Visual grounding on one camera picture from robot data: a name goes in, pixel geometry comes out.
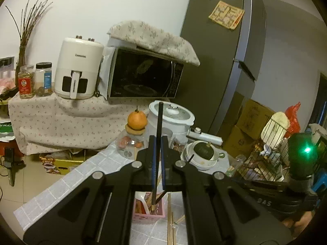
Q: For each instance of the blue label jar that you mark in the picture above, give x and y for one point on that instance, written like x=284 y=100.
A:
x=43 y=79

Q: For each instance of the black floor gadget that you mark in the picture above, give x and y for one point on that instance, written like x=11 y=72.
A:
x=11 y=163

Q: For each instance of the cream round plate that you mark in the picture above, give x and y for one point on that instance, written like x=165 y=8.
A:
x=276 y=127

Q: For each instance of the white air fryer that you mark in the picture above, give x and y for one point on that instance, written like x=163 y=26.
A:
x=76 y=63

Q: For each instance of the pink utensil basket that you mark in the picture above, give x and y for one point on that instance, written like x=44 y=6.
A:
x=147 y=215

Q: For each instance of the stack of white bowls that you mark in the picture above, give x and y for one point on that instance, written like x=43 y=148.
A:
x=201 y=164

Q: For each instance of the black chopstick with gold end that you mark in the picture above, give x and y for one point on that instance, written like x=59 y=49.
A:
x=159 y=127

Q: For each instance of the orange fruit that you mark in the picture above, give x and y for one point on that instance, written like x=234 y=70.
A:
x=137 y=121

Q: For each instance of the large cardboard box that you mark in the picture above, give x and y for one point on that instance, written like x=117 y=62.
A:
x=255 y=117

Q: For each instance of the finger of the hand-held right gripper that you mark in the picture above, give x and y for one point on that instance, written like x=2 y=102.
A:
x=247 y=187

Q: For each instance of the floral cabinet cloth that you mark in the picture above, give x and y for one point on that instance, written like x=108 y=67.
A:
x=63 y=117

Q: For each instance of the yellow cardboard box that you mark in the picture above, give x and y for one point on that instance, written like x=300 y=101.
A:
x=61 y=163

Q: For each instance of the yellow paper sheet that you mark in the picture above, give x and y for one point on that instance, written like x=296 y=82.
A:
x=226 y=14

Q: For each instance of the person's right hand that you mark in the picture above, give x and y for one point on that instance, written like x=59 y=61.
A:
x=302 y=222

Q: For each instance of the grey refrigerator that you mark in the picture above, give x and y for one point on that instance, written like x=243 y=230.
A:
x=217 y=69

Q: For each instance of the green printed bag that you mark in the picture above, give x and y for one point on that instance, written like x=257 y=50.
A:
x=6 y=131

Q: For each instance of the clear plastic bottle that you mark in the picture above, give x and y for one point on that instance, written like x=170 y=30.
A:
x=236 y=166

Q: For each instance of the dark green squash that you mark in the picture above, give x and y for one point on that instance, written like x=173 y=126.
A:
x=203 y=150

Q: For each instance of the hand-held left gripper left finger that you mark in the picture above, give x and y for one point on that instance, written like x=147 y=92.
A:
x=153 y=163

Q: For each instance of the pile of wooden chopsticks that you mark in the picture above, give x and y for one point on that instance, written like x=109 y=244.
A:
x=169 y=222

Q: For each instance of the red plastic bag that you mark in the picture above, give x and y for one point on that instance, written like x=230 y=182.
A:
x=293 y=120

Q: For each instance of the red label jar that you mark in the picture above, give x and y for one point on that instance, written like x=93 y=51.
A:
x=25 y=84

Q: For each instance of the floral microwave cover cloth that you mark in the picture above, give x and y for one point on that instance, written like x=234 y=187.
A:
x=153 y=34

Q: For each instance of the brown spice jar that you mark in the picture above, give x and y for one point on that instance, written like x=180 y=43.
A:
x=180 y=144

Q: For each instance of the white plastic spoon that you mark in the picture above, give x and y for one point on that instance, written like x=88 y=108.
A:
x=141 y=199

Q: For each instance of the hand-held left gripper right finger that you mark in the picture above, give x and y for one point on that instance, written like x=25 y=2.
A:
x=162 y=163

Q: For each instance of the small cardboard box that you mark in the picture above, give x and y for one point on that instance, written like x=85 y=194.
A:
x=237 y=140

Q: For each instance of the white electric pot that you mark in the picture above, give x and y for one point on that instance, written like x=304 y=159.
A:
x=173 y=117

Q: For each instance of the black microwave oven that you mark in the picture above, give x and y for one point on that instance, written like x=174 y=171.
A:
x=143 y=76

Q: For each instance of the dried branches bundle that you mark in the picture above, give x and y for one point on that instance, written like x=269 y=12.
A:
x=24 y=43

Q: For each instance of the glass jar with wooden lid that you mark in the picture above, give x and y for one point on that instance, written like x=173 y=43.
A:
x=127 y=143

